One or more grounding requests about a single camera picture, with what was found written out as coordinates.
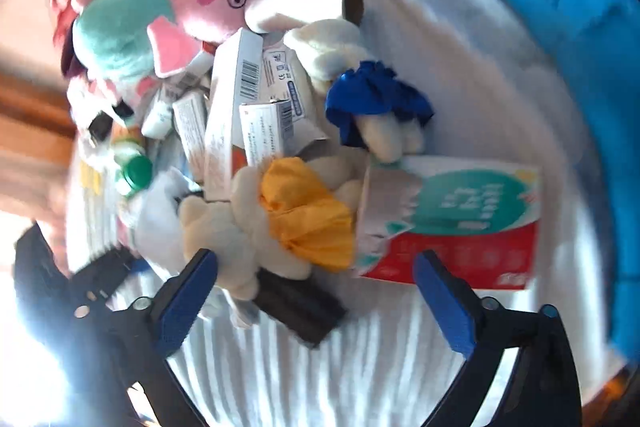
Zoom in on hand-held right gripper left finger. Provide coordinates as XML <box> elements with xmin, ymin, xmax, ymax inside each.
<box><xmin>65</xmin><ymin>248</ymin><xmax>219</xmax><ymax>427</ymax></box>

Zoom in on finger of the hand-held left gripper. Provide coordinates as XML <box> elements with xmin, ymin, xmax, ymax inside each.
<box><xmin>70</xmin><ymin>248</ymin><xmax>135</xmax><ymax>294</ymax></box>
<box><xmin>14</xmin><ymin>222</ymin><xmax>71</xmax><ymax>308</ymax></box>

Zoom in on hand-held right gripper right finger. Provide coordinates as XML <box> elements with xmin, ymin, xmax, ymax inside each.
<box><xmin>413</xmin><ymin>250</ymin><xmax>583</xmax><ymax>427</ymax></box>

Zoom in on black box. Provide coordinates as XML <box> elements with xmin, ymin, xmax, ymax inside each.
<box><xmin>254</xmin><ymin>269</ymin><xmax>348</xmax><ymax>349</ymax></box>

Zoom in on cream plush doll yellow skirt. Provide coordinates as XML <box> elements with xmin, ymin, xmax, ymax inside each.
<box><xmin>179</xmin><ymin>154</ymin><xmax>368</xmax><ymax>303</ymax></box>

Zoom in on green and red box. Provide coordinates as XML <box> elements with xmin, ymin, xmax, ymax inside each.
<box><xmin>352</xmin><ymin>156</ymin><xmax>541</xmax><ymax>292</ymax></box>

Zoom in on white bottle green cap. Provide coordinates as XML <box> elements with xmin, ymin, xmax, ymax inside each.
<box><xmin>112</xmin><ymin>142</ymin><xmax>153</xmax><ymax>200</ymax></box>

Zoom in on narrow white box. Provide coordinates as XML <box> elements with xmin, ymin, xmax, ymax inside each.
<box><xmin>172</xmin><ymin>91</ymin><xmax>211</xmax><ymax>178</ymax></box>

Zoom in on white box with barcode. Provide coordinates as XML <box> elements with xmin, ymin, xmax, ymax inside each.
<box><xmin>239</xmin><ymin>99</ymin><xmax>331</xmax><ymax>168</ymax></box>

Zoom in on tall white orange box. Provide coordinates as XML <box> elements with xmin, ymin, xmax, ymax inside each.
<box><xmin>204</xmin><ymin>28</ymin><xmax>265</xmax><ymax>200</ymax></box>

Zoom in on cream plush doll blue skirt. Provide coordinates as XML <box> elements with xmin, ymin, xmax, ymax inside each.
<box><xmin>285</xmin><ymin>19</ymin><xmax>435</xmax><ymax>160</ymax></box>

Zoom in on white box blue label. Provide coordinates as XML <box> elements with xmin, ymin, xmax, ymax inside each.
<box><xmin>262</xmin><ymin>47</ymin><xmax>313</xmax><ymax>142</ymax></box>

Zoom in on white paper roll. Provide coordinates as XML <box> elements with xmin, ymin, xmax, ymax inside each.
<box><xmin>244</xmin><ymin>0</ymin><xmax>366</xmax><ymax>34</ymax></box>

